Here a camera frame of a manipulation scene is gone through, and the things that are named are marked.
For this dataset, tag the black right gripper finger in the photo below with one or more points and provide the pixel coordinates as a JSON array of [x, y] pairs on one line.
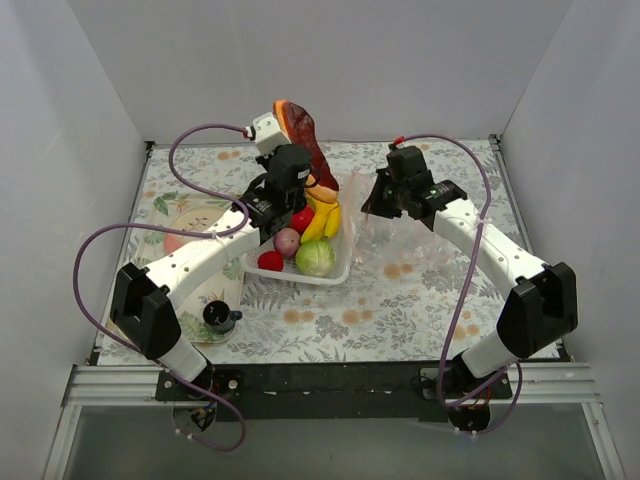
[[383, 188], [377, 205]]

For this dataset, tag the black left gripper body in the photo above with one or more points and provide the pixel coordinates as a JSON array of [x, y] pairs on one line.
[[304, 176]]

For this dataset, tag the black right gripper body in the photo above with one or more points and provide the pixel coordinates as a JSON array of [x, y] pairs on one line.
[[380, 195]]

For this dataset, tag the clear zip top bag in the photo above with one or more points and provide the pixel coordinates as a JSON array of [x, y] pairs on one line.
[[377, 241]]

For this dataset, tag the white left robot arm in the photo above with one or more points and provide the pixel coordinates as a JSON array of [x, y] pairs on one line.
[[145, 299]]

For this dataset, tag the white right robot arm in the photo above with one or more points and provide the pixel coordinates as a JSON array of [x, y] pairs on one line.
[[540, 299]]

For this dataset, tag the red apple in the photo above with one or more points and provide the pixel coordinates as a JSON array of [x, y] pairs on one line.
[[300, 221]]

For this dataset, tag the yellow banana bunch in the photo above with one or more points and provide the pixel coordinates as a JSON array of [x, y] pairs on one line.
[[325, 222]]

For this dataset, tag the purple onion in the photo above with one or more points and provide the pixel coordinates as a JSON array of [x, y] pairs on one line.
[[287, 242]]

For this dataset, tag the white plastic basket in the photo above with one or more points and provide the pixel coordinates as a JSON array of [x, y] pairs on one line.
[[342, 243]]

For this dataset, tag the green cabbage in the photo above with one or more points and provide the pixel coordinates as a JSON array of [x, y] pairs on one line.
[[315, 258]]

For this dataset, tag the red strawberry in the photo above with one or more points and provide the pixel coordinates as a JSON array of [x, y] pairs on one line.
[[271, 261]]

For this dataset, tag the floral table mat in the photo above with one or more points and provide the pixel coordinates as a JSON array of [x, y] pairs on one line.
[[394, 312]]

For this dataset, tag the pink beige round plate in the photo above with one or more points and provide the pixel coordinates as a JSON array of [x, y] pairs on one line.
[[194, 220]]

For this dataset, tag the leaf patterned tray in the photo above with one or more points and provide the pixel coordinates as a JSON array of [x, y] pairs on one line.
[[226, 284]]

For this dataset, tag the dark blue mug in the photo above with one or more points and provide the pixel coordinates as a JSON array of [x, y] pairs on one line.
[[219, 318]]

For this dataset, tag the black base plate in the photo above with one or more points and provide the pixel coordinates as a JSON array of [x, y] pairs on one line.
[[329, 390]]

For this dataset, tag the aluminium frame rail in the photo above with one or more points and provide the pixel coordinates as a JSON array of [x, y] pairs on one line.
[[534, 383]]

